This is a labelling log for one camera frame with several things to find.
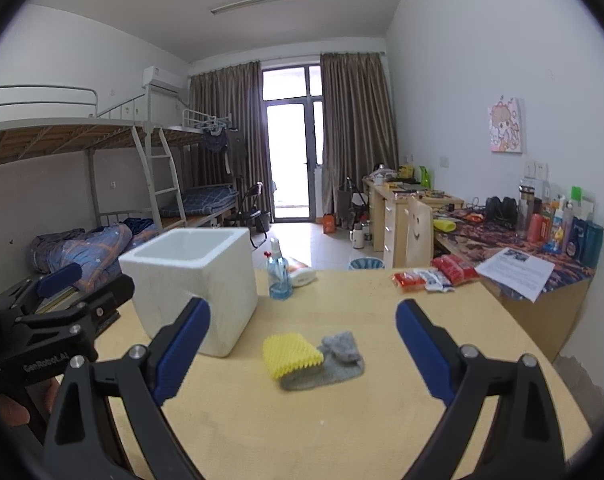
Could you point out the white foam box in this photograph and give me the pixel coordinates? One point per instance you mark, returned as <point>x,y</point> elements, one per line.
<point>197,280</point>

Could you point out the black folding cart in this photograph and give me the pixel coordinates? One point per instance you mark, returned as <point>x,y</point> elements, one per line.
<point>352,200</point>

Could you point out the metal bunk bed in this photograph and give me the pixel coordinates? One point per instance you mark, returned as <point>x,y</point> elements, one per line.
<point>192,135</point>
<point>42,135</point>

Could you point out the slim thermos bottle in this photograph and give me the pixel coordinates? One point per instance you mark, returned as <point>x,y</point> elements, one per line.
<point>367,232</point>

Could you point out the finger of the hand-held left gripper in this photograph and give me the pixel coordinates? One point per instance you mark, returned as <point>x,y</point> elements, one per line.
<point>59,277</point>
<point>112,297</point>

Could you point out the yellow box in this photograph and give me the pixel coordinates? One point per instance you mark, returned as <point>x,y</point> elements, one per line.
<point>406,170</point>

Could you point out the white thermos jug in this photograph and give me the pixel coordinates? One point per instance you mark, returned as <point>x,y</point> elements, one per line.
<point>357,237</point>

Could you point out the dark blue bottle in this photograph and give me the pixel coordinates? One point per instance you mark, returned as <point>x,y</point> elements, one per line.
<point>577,240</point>

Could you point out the blue plaid bedding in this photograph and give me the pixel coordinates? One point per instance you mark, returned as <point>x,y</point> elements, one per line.
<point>202,200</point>

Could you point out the white snack packet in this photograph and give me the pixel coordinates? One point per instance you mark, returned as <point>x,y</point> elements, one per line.
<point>434,281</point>

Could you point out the yellow foam net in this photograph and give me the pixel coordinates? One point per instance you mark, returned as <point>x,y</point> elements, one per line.
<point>287,355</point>

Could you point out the person's left hand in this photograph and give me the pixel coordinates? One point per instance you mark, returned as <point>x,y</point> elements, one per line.
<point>12,412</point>

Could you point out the hanging dark clothes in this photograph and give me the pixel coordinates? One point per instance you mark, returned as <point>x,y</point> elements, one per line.
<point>217,142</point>

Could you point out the orange packet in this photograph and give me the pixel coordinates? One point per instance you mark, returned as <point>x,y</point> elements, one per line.
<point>474,217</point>

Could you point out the orange jug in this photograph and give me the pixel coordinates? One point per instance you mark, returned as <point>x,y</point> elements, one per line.
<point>330,224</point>

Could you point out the green bag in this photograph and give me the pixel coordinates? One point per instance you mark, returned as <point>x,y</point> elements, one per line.
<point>423,176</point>

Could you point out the white bunk bed ladder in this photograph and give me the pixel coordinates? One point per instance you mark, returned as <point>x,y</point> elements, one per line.
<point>159,180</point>

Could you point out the black folding chair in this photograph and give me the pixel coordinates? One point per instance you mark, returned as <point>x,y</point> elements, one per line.
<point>252,210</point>

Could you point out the green-capped white bottle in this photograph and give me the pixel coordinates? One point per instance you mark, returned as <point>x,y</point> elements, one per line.
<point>574,202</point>

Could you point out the printed paper sheet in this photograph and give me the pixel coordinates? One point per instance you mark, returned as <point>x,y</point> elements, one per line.
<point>517,272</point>

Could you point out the small red snack packet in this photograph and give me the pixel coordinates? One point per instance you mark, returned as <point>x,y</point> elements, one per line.
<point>408,281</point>

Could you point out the white wall switch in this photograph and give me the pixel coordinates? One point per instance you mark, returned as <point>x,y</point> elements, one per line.
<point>535,170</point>

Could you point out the grey sock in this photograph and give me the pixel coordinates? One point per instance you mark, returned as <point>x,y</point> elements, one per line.
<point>342,355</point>

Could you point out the yellow roll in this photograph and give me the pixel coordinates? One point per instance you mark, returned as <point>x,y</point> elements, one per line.
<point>444,225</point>

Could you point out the red bottle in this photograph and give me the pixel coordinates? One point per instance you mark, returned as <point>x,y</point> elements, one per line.
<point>535,228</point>

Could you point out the wooden desk with patterned mat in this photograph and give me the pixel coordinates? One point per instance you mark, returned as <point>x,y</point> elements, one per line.
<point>547,320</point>

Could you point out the white orange lotion tube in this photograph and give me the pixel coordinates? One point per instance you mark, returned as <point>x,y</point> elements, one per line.
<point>302,274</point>

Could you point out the brown curtain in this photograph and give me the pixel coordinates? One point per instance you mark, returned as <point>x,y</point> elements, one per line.
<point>232,120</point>
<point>357,130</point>

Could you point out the grey trash bin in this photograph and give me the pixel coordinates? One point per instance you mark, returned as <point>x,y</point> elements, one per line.
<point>366,263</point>

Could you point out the white blue spray can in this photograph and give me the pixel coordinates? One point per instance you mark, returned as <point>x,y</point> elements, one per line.
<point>556,225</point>

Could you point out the black headphones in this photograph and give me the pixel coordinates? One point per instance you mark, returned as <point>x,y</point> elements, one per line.
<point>499,210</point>

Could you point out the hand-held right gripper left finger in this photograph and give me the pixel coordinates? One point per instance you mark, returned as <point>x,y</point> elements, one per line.
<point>182,345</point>

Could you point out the wooden desk with drawers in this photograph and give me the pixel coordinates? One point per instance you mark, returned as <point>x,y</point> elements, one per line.
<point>382,220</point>

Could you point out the wooden chair with smiley face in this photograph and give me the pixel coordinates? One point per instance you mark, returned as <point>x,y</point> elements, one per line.
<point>418,235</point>

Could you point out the white air conditioner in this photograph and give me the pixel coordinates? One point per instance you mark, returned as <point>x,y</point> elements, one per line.
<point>161,79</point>

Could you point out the blue orange quilt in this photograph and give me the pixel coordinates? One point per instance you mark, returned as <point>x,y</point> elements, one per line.
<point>97,245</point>

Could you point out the ceiling tube light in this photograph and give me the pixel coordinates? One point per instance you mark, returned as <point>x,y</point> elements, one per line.
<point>257,2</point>

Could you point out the pink cartoon wall poster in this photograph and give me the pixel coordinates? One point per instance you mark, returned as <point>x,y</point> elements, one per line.
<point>506,125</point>

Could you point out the glass balcony door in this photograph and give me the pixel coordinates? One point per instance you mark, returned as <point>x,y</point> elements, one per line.
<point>292,160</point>

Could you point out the teal bottle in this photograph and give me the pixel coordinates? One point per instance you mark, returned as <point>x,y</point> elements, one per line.
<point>593,245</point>

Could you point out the large red snack packet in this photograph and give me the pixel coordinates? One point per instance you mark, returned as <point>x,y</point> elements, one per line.
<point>457,269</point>

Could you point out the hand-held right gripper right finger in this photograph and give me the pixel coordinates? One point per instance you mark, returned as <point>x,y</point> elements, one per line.
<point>422,350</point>

